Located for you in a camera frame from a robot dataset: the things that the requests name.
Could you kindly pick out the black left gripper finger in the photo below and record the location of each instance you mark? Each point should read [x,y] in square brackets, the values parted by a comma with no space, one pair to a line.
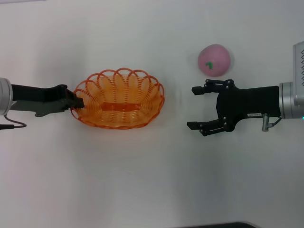
[78,103]

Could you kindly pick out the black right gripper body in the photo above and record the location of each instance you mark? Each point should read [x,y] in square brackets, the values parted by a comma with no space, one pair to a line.
[249,104]

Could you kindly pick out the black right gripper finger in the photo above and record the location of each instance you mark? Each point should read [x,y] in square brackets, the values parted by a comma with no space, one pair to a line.
[209,128]
[198,90]

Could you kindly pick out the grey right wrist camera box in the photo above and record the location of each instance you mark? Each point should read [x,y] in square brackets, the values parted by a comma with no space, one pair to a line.
[299,61]

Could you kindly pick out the pink peach with green leaf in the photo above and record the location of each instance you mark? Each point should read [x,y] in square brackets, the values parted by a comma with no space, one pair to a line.
[217,57]

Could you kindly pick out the dark rounded robot base edge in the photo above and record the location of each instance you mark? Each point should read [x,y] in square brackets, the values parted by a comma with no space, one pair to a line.
[221,225]

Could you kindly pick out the orange plastic woven basket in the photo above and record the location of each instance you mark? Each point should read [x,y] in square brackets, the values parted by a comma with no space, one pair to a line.
[118,118]

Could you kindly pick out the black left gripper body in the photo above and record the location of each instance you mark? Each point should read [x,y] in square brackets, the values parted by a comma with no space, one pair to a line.
[35,95]

